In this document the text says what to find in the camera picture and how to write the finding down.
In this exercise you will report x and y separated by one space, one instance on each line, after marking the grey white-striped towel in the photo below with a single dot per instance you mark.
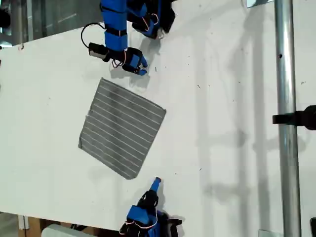
122 126

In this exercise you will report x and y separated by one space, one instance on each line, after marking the wooden table leg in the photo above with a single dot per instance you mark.
34 227

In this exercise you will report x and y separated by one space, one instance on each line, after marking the black round background object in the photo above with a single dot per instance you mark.
3 18

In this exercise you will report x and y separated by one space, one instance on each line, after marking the black object at table edge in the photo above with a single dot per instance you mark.
313 227

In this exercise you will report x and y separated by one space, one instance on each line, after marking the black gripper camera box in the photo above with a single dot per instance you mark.
97 50
175 225

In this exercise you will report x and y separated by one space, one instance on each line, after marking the metal table bracket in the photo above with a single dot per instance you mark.
256 3

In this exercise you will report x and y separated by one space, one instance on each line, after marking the steel post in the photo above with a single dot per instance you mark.
286 148

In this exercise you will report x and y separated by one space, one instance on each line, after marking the black post clamp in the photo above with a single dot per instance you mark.
301 118

